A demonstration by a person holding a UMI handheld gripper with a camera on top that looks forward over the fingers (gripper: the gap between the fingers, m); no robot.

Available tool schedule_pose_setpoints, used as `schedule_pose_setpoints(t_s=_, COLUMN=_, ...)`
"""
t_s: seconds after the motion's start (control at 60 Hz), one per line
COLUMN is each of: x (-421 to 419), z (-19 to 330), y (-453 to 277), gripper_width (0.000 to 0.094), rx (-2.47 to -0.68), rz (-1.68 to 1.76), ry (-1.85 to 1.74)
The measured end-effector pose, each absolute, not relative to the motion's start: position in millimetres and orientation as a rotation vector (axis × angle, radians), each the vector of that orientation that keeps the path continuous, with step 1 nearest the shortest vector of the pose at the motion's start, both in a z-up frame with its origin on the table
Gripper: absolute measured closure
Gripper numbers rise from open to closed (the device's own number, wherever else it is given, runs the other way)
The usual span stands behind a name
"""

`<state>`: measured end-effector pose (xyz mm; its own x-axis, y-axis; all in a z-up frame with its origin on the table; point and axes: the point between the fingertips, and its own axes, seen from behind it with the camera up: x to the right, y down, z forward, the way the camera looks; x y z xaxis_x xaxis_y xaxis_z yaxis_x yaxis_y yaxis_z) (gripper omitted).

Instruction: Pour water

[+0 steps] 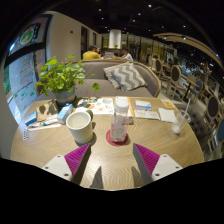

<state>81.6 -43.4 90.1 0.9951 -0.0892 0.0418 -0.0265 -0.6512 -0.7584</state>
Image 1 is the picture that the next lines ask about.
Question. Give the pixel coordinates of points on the yellow card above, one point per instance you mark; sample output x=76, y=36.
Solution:
x=167, y=103

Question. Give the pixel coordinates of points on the decorated window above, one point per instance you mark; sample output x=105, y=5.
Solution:
x=25, y=76

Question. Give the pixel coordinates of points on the flat round red coaster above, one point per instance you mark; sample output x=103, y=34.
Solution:
x=110, y=140

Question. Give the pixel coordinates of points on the white printed leaflet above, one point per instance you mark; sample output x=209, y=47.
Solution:
x=98, y=106

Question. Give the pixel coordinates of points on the group of ceiling lights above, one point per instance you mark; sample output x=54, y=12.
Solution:
x=149, y=5

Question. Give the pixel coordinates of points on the green potted plant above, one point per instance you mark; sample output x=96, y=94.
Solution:
x=61, y=75

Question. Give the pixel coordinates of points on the group of dining chairs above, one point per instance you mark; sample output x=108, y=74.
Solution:
x=200, y=96

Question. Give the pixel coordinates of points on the white napkin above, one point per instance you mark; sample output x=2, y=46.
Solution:
x=166, y=115

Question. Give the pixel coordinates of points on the small blue white carton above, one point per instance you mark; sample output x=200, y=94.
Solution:
x=64, y=114

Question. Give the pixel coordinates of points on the blue white packet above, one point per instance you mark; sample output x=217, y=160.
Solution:
x=143, y=104

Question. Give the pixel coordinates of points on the grey white chevron cushion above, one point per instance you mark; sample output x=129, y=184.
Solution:
x=125, y=76

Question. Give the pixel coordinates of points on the clear plastic cup with straw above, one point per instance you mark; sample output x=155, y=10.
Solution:
x=178, y=125

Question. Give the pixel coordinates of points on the grey tufted sofa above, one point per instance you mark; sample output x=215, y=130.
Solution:
x=197, y=125

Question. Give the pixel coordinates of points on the small printed card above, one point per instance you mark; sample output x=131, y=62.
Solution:
x=25, y=134

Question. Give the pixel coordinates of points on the person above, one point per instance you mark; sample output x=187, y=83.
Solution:
x=90, y=54
x=127, y=56

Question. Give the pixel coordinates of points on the white printed paper sheet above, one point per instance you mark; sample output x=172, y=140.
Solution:
x=146, y=114

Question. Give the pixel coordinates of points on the flat blue white box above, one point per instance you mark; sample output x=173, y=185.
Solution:
x=31, y=118

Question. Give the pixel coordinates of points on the grey curved sofa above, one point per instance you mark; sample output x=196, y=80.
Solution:
x=96, y=88

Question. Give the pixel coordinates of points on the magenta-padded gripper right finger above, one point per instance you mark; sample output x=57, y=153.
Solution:
x=150, y=160

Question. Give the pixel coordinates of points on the orange white box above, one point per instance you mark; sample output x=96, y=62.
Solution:
x=131, y=107

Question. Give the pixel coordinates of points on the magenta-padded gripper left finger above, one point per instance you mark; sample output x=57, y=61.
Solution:
x=75, y=160

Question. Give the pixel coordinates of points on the clear plastic bottle white cap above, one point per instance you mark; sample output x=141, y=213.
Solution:
x=119, y=123

